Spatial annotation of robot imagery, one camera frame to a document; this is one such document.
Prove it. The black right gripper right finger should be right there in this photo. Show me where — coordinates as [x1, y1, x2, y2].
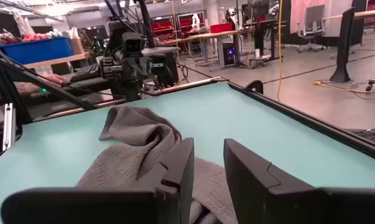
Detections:
[223, 138, 375, 224]

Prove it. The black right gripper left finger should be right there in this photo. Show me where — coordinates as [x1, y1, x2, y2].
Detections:
[0, 138, 195, 224]

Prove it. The grey towel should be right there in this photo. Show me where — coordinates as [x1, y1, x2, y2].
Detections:
[76, 105, 239, 224]

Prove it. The person's forearm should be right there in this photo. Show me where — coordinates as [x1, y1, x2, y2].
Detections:
[0, 79, 40, 101]

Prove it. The red bin shelf rack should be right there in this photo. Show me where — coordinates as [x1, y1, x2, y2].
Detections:
[150, 12, 206, 42]

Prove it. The black keyboard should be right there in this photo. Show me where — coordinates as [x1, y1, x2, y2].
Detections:
[69, 63, 101, 83]

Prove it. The cardboard box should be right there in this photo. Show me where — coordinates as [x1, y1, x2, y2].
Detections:
[69, 37, 86, 56]

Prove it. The wooden desk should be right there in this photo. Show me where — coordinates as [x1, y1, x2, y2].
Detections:
[187, 29, 249, 68]

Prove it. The computer tower with blue light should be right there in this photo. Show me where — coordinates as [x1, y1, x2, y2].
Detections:
[222, 42, 238, 67]

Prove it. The red plastic bin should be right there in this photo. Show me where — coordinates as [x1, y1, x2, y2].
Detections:
[209, 22, 235, 34]

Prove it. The blue plastic bin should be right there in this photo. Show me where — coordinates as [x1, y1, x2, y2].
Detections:
[0, 36, 75, 65]

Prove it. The black perforated panel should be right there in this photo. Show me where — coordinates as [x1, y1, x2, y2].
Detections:
[350, 128, 375, 147]

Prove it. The colourful toy pile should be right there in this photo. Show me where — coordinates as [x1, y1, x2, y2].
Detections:
[0, 28, 65, 45]

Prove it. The black standing desk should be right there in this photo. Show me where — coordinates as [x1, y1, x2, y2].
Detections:
[242, 17, 284, 68]

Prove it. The pink curtain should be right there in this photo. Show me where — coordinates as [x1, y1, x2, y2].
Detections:
[289, 0, 327, 35]

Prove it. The grey office chair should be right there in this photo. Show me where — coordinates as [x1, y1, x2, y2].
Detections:
[295, 4, 326, 54]

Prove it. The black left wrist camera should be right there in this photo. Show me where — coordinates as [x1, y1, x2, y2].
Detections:
[121, 32, 143, 54]

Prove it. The black table frame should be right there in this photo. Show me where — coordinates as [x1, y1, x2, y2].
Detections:
[0, 39, 375, 166]

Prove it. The black frame clamp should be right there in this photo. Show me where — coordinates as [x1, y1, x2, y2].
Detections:
[244, 80, 265, 95]

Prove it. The yellow floor cable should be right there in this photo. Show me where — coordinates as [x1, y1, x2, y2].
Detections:
[312, 79, 375, 95]

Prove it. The silver aluminium bracket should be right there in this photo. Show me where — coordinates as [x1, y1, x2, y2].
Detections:
[2, 102, 17, 152]

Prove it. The yellow hanging cable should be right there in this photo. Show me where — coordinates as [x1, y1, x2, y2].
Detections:
[276, 0, 284, 103]

